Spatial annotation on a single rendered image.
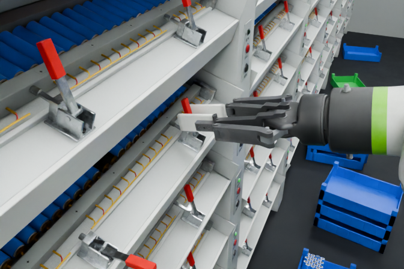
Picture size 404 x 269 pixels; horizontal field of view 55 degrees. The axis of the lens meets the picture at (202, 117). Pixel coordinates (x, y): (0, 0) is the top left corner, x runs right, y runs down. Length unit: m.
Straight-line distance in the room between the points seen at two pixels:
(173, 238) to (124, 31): 0.42
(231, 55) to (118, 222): 0.39
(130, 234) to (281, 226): 1.36
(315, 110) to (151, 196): 0.26
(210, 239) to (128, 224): 0.50
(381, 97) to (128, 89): 0.32
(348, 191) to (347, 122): 1.34
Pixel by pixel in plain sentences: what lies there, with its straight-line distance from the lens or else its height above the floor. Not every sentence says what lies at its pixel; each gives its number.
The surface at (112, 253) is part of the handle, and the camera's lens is 0.50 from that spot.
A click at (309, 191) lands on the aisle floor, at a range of 2.06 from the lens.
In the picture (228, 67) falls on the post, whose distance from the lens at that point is 0.77.
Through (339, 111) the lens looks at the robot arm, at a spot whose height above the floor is 1.07.
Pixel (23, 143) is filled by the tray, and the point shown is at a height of 1.13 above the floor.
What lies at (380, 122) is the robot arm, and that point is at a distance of 0.53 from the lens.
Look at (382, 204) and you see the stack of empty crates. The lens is 1.85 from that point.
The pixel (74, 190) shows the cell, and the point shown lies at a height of 0.98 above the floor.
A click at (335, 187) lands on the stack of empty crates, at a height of 0.16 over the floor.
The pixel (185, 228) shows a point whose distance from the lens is 0.79.
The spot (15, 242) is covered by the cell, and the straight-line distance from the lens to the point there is 0.51.
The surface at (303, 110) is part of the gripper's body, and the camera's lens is 0.55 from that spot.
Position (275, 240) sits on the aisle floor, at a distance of 1.79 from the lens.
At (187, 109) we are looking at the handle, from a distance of 0.65.
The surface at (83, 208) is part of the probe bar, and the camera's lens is 0.53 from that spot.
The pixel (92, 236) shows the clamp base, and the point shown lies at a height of 0.96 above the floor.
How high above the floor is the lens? 1.32
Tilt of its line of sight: 31 degrees down
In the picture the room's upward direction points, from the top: straight up
